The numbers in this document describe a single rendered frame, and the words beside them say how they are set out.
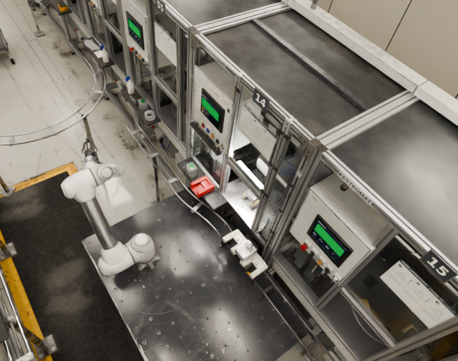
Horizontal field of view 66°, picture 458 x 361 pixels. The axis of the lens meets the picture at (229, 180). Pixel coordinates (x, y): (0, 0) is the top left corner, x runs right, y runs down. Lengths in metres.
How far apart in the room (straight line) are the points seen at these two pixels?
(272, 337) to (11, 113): 3.98
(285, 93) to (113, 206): 2.44
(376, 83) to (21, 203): 3.41
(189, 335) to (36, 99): 3.68
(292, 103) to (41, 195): 2.95
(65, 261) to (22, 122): 2.00
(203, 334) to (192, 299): 0.26
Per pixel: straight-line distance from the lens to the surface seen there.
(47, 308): 3.54
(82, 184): 2.34
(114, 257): 2.54
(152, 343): 2.60
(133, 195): 3.92
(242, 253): 2.55
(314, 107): 1.96
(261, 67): 2.13
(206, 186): 2.79
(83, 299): 3.48
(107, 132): 4.56
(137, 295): 2.70
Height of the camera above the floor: 3.21
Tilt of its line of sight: 53 degrees down
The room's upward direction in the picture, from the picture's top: 10 degrees clockwise
